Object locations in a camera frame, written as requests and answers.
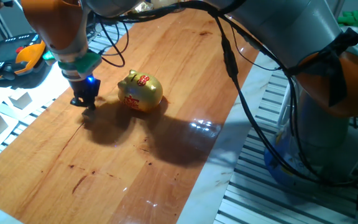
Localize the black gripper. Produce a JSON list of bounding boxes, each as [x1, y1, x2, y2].
[[69, 77, 101, 111]]

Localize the wood grain table mat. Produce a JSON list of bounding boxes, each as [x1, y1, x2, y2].
[[0, 7, 260, 224]]

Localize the white paper sheets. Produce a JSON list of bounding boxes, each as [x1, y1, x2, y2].
[[0, 62, 74, 153]]

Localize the golden piggy bank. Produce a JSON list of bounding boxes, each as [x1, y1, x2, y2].
[[117, 69, 164, 113]]

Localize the black orange teach pendant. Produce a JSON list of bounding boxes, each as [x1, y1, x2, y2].
[[0, 32, 47, 82]]

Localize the gold foil bag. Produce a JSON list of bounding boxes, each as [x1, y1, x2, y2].
[[134, 1, 155, 14]]

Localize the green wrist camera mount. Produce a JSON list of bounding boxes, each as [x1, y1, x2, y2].
[[42, 50, 103, 74]]

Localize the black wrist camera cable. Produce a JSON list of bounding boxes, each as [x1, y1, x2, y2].
[[96, 15, 130, 68]]

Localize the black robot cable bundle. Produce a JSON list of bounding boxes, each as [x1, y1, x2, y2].
[[94, 0, 358, 189]]

